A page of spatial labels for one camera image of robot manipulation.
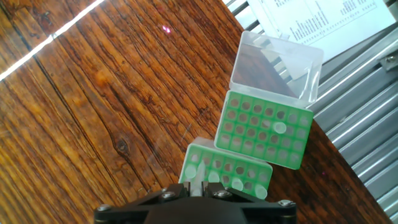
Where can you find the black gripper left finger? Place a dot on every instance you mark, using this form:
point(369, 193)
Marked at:
point(124, 214)

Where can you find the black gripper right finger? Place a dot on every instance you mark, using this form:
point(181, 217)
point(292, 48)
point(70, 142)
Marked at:
point(267, 214)

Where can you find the clear large pipette tip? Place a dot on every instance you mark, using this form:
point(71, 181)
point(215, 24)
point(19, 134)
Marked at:
point(280, 127)
point(260, 191)
point(237, 184)
point(197, 179)
point(213, 176)
point(190, 171)

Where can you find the clear box green tip rack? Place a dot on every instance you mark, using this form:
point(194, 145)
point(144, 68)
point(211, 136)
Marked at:
point(264, 90)
point(230, 160)

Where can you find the brown wooden board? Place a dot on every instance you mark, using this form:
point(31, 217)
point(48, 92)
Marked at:
point(93, 109)

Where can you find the white printed paper sheet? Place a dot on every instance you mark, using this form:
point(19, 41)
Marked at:
point(326, 21)

